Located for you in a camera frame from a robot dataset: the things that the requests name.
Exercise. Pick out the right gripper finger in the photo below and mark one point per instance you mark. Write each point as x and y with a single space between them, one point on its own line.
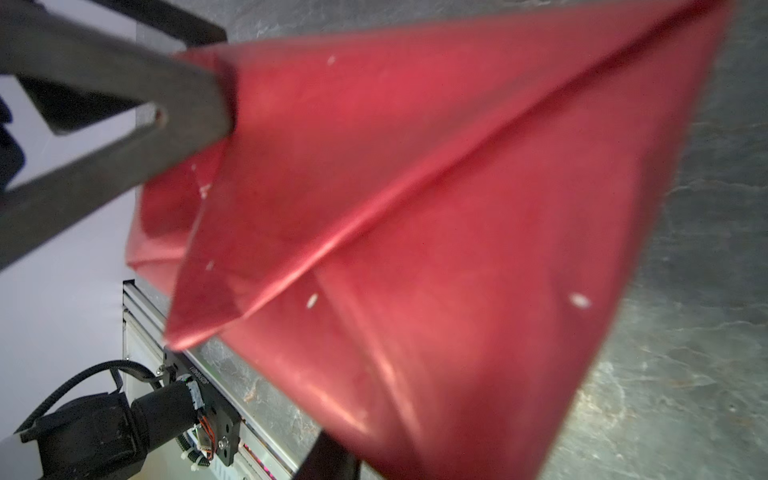
328 460

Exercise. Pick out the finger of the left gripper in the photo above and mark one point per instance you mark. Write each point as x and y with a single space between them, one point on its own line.
77 74
177 23

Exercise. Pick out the dark red wrapping paper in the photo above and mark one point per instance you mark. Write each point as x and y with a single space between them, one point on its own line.
421 234

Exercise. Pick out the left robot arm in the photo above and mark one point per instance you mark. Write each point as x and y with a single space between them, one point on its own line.
104 421

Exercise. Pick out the aluminium front rail frame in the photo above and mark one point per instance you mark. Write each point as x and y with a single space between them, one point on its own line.
250 429

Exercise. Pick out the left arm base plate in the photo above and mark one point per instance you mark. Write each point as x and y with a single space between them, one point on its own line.
216 440

